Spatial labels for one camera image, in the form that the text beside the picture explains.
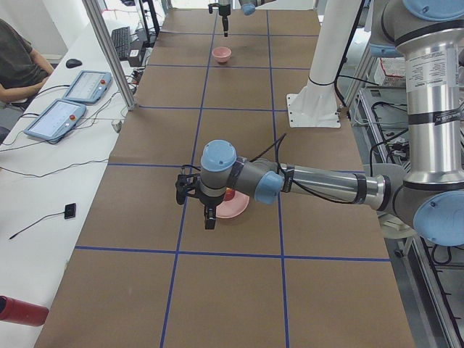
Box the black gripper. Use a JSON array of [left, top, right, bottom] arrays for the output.
[[217, 0, 231, 37], [199, 191, 225, 230]]

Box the red apple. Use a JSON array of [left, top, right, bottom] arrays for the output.
[[224, 188, 235, 202]]

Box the pink bowl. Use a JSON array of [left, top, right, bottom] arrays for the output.
[[212, 46, 232, 64]]

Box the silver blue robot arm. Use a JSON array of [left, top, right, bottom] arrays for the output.
[[176, 1, 463, 247], [208, 0, 270, 37]]

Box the pink plate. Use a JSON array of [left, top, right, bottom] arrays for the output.
[[216, 191, 249, 219]]

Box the black keyboard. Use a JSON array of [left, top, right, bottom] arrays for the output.
[[111, 26, 131, 61]]

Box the small black square device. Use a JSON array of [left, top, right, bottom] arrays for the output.
[[64, 203, 77, 220]]

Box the far blue teach pendant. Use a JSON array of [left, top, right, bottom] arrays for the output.
[[63, 70, 112, 104]]

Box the blue teach pendant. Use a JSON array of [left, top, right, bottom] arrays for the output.
[[24, 99, 86, 144], [63, 70, 112, 104]]

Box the black computer mouse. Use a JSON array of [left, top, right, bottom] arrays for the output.
[[65, 59, 83, 69]]

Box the near blue teach pendant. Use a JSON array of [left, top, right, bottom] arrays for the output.
[[24, 99, 86, 144]]

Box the seated person dark shirt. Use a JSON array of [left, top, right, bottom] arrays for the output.
[[1, 20, 54, 104]]

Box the red water bottle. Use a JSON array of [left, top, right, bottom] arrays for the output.
[[1, 296, 49, 326]]

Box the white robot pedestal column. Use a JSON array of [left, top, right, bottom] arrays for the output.
[[287, 0, 363, 128]]

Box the aluminium frame post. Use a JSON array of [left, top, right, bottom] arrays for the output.
[[82, 0, 136, 111]]

